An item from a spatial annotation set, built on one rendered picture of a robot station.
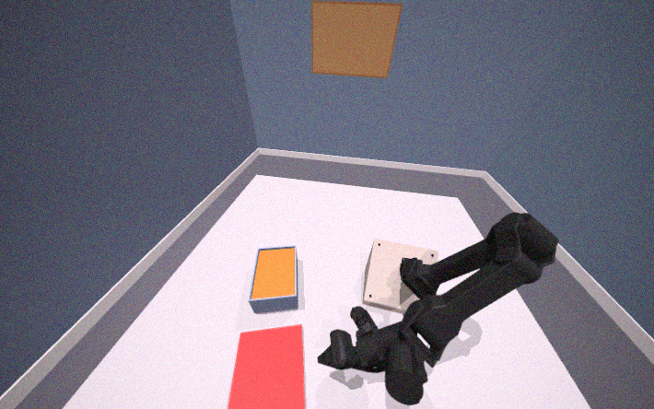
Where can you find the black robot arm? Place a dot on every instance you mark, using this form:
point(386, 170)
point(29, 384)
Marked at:
point(514, 253)

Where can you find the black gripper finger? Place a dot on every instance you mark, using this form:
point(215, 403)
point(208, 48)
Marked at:
point(358, 365)
point(326, 358)

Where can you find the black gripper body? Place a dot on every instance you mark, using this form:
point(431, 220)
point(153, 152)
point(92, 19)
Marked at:
point(370, 350)

